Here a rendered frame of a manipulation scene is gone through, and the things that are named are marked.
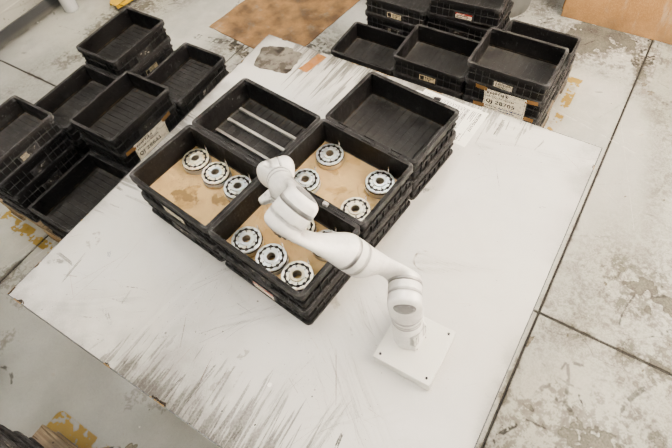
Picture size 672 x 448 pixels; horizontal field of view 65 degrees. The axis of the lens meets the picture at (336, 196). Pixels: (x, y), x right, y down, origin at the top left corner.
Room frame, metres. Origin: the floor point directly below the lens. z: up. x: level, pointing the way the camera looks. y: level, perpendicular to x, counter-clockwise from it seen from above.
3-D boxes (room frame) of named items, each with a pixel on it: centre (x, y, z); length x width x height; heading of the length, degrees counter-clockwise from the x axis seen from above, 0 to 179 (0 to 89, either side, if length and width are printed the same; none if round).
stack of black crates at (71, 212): (1.66, 1.22, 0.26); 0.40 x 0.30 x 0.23; 142
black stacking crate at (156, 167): (1.20, 0.47, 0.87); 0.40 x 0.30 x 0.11; 46
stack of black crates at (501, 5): (2.51, -0.89, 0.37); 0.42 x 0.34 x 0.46; 52
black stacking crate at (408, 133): (1.35, -0.24, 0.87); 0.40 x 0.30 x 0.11; 46
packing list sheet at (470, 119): (1.51, -0.48, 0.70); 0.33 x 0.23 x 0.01; 52
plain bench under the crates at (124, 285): (1.10, 0.08, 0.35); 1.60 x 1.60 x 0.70; 52
